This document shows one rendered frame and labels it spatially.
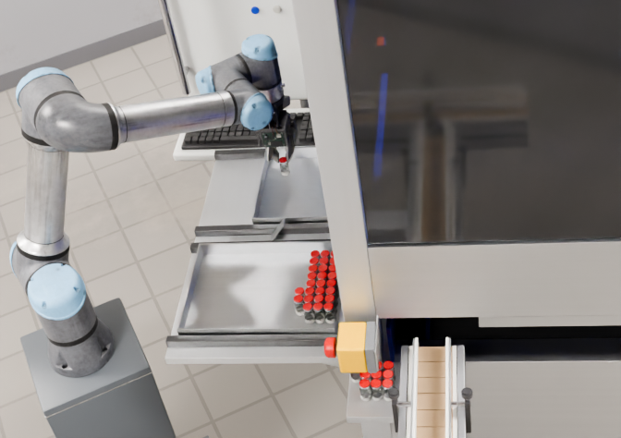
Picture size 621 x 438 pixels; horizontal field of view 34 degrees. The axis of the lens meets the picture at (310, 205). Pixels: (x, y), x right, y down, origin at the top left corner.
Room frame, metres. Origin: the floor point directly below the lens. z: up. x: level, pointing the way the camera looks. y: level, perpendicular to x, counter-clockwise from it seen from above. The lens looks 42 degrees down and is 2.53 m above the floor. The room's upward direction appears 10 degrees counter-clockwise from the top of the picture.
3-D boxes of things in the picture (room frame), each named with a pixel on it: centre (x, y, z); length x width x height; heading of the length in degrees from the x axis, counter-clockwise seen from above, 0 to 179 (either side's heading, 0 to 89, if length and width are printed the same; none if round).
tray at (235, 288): (1.59, 0.13, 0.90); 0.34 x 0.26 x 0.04; 77
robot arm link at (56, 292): (1.61, 0.57, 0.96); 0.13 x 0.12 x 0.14; 24
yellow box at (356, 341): (1.29, -0.04, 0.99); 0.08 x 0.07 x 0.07; 78
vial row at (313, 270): (1.56, 0.03, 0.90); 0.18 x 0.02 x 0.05; 167
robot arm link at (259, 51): (1.97, 0.06, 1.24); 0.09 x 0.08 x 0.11; 114
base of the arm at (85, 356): (1.60, 0.57, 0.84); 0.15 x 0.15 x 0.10
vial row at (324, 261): (1.56, 0.00, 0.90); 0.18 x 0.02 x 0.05; 167
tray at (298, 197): (1.90, -0.05, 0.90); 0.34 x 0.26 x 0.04; 78
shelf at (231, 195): (1.74, 0.05, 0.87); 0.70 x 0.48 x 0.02; 168
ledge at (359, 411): (1.27, -0.08, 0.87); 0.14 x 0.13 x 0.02; 78
